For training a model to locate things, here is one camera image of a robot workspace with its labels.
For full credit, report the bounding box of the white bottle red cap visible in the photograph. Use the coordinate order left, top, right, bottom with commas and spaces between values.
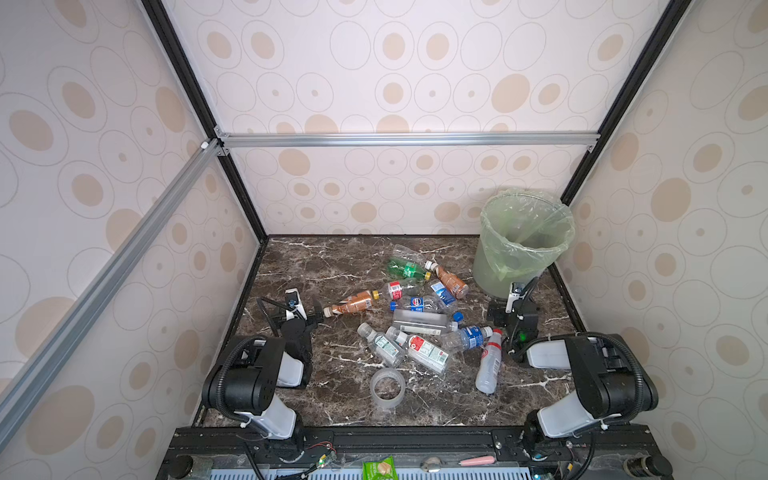
475, 328, 503, 395

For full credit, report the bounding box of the brown coffee bottle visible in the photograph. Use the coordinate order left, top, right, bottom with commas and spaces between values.
323, 290, 380, 318

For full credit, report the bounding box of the clear bottle green white label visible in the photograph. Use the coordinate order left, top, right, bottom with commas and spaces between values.
357, 322, 406, 368

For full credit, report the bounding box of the clear bottle red green label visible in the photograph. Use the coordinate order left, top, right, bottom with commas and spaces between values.
385, 326, 449, 375

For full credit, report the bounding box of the clear bottle red label yellow cap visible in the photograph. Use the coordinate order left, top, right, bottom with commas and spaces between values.
372, 278, 423, 301

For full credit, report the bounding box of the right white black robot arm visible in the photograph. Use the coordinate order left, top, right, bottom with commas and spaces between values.
487, 297, 659, 447

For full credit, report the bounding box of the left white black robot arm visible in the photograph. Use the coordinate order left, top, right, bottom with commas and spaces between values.
201, 311, 323, 446

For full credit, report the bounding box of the brown Nescafe bottle near bin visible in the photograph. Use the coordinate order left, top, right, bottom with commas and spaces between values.
425, 261, 470, 300

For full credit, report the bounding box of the mesh bin with green liner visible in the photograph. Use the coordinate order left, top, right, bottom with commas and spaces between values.
472, 187, 576, 298

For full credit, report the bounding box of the clear bottle blue label white cap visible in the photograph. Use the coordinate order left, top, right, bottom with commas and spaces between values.
440, 326, 493, 354

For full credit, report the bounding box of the blue label water bottle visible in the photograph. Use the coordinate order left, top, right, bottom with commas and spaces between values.
429, 281, 464, 323

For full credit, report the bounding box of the square clear frosted bottle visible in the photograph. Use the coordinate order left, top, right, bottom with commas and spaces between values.
392, 309, 458, 336

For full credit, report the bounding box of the Pepsi bottle blue cap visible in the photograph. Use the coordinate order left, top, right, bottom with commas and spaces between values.
390, 295, 445, 313

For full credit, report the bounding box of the clear tape roll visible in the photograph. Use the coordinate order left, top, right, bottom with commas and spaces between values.
370, 368, 406, 410

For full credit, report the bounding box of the green Sprite bottle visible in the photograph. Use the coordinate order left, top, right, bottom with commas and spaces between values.
386, 257, 432, 282

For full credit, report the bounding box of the clear crushed bottle white cap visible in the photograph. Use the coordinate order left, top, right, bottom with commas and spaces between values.
392, 244, 428, 267

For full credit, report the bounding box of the pink pen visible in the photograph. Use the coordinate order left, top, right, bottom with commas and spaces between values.
459, 455, 496, 468

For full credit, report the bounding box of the green snack packet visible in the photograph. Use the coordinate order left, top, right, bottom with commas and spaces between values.
362, 457, 398, 480

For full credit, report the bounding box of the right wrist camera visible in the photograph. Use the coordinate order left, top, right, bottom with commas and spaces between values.
505, 282, 528, 314

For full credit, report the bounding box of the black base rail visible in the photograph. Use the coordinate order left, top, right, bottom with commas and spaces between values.
157, 425, 673, 479

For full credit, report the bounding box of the left aluminium rail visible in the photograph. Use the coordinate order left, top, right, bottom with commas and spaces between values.
0, 139, 224, 448

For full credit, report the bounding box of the aluminium rail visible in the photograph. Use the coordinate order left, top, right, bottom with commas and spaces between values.
220, 131, 600, 149
0, 139, 224, 448

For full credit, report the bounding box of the back aluminium rail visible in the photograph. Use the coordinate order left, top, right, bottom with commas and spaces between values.
220, 131, 600, 149

